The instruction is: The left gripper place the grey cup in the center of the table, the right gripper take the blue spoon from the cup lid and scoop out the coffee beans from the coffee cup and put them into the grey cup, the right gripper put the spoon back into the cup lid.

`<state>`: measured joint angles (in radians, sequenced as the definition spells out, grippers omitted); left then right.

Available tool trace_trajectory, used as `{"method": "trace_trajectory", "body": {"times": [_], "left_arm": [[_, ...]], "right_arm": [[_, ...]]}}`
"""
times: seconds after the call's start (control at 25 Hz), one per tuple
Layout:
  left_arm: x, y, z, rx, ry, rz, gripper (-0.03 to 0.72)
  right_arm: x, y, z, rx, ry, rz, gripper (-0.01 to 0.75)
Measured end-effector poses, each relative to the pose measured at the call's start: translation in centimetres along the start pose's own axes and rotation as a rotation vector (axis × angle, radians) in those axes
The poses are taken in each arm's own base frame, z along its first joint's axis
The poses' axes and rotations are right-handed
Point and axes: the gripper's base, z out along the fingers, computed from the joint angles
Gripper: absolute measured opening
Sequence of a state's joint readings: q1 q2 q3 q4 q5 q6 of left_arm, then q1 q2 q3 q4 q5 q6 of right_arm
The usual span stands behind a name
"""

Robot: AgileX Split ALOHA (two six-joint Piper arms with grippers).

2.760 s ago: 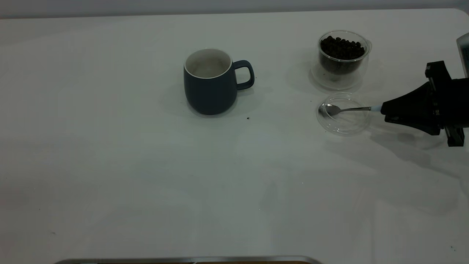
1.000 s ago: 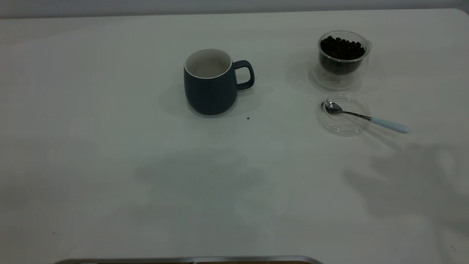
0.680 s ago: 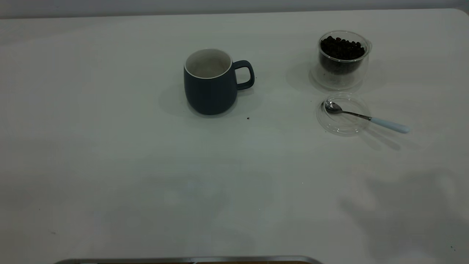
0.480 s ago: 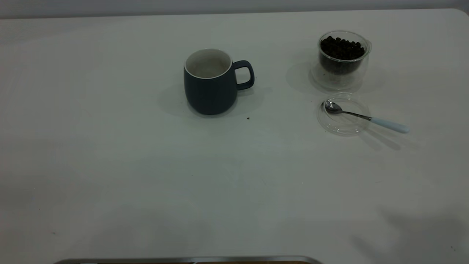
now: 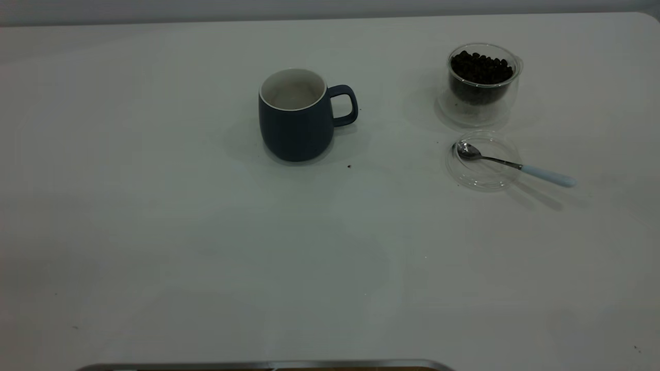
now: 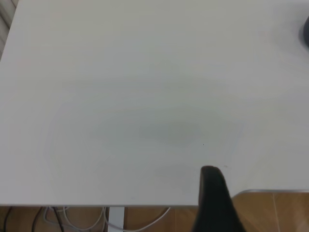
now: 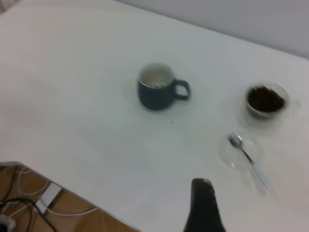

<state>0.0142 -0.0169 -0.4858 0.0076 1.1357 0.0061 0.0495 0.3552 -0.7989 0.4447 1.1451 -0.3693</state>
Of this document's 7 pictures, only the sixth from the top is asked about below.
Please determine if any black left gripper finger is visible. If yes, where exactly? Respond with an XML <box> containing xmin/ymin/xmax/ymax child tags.
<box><xmin>192</xmin><ymin>165</ymin><xmax>247</xmax><ymax>232</ymax></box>

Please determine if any white metal table leg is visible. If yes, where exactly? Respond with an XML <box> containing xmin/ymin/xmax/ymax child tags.
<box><xmin>108</xmin><ymin>207</ymin><xmax>125</xmax><ymax>230</ymax></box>

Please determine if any dark grey-blue ceramic mug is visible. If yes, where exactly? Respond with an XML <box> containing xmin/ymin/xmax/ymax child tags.
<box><xmin>298</xmin><ymin>16</ymin><xmax>309</xmax><ymax>51</ymax></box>

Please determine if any white curved cable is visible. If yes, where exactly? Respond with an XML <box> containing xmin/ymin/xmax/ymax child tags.
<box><xmin>107</xmin><ymin>207</ymin><xmax>171</xmax><ymax>232</ymax></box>

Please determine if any thin black cable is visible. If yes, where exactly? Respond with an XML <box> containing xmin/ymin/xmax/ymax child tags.
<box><xmin>0</xmin><ymin>206</ymin><xmax>43</xmax><ymax>232</ymax></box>

